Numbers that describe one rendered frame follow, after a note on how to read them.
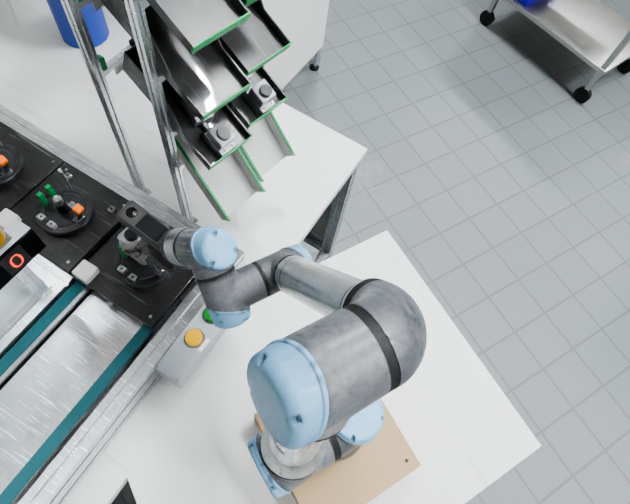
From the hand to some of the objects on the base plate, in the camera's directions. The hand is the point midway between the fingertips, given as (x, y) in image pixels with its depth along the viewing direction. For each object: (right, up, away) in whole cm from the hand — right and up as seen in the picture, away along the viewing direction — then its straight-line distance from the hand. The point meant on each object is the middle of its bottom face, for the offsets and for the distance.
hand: (131, 237), depth 108 cm
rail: (-3, -39, +7) cm, 40 cm away
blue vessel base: (-39, +73, +60) cm, 103 cm away
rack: (+6, +22, +39) cm, 45 cm away
